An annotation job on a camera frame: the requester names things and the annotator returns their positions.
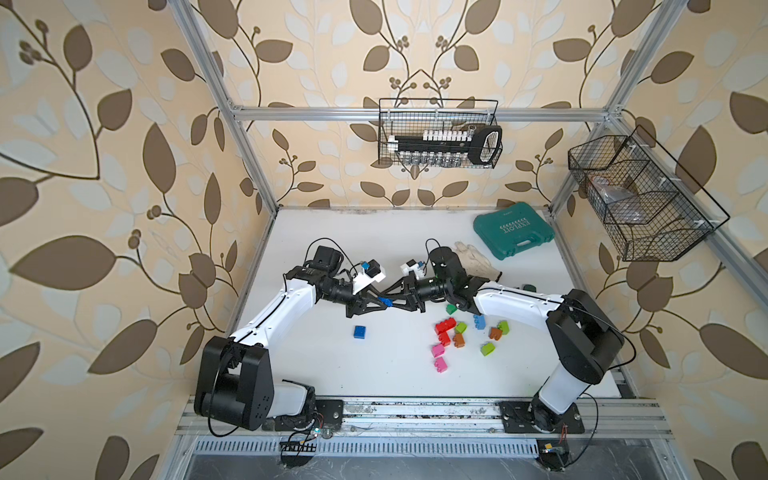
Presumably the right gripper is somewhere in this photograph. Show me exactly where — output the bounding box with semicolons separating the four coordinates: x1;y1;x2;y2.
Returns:
381;270;452;313

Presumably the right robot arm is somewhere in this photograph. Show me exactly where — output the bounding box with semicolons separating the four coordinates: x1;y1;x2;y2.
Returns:
379;246;625;432

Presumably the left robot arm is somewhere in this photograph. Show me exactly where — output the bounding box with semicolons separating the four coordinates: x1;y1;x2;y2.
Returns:
193;260;387;431

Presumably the pink lego brick upper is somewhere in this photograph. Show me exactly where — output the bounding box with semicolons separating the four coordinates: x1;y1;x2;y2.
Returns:
431;344;445;359

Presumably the pink lego brick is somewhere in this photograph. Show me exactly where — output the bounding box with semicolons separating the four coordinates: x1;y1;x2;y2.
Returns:
434;357;448;373
431;344;445;359

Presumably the light blue long lego brick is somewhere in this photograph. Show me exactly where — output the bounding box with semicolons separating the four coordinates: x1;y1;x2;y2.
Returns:
473;315;486;330

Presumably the pink lego brick lower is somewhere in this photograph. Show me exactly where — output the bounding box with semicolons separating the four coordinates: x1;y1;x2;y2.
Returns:
434;357;448;373

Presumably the lime lego brick lower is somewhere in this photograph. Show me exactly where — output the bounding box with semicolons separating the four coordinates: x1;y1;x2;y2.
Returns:
481;342;496;357

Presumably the white work glove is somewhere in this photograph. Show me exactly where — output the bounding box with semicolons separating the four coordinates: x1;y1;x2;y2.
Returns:
454;242;502;282

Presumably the green plastic tool case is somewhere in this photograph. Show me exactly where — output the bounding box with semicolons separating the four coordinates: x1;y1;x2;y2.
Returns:
473;203;555;260

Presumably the black socket holder set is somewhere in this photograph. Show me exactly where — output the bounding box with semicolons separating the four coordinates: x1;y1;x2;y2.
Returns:
383;125;503;169

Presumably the plastic bag in basket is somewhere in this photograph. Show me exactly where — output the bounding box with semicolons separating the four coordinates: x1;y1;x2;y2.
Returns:
592;176;647;225

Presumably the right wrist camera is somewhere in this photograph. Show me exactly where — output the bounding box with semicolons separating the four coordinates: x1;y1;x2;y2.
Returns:
401;259;426;279

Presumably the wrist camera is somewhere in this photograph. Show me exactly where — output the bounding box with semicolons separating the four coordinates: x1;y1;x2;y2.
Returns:
352;260;386;295
401;259;426;279

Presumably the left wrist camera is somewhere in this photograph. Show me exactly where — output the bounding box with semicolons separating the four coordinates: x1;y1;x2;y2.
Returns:
352;260;386;295

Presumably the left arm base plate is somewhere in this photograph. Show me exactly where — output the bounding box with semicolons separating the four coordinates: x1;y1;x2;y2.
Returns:
262;398;344;432

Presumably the back wire basket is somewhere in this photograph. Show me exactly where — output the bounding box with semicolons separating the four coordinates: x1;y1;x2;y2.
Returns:
377;97;503;169

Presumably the wire basket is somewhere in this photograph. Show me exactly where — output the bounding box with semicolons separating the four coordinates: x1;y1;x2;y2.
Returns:
377;97;503;169
568;125;731;262

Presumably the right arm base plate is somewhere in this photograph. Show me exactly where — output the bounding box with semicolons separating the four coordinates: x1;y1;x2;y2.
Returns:
497;400;586;435

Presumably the right wire basket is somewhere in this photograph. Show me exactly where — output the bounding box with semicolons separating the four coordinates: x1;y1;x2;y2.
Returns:
568;125;731;262

